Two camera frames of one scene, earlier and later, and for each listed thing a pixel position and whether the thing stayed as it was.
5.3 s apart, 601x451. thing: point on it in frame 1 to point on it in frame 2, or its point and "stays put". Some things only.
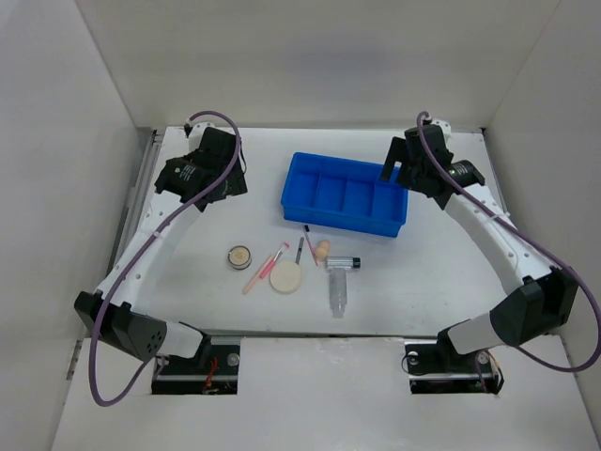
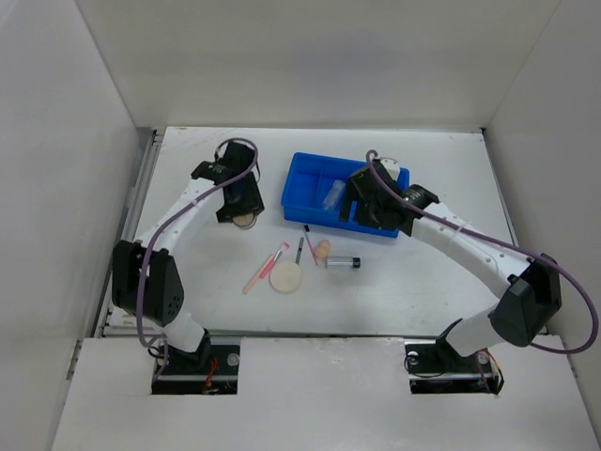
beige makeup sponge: x=323 y=249 stays put
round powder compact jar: x=239 y=257 to x=245 y=221
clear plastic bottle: x=338 y=293 to x=332 y=198
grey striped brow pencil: x=300 y=250 stays put
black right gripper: x=397 y=152 to x=352 y=194
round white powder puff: x=285 y=276 stays put
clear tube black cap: x=343 y=262 stays put
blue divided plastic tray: x=344 y=194 stays put
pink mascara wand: x=311 y=244 stays put
